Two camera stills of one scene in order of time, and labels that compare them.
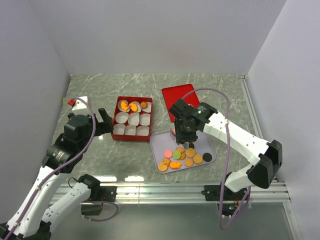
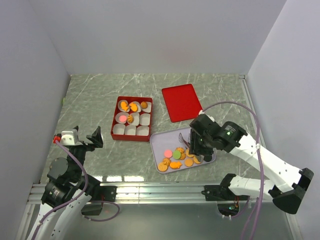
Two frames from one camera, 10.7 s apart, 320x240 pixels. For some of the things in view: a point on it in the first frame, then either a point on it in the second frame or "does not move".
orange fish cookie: [124, 106] does not move
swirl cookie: [144, 104] does not move
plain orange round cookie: [188, 162] does not move
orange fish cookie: [134, 107] does not move
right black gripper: [180, 137] -> [194, 146]
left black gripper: [105, 126] -> [95, 137]
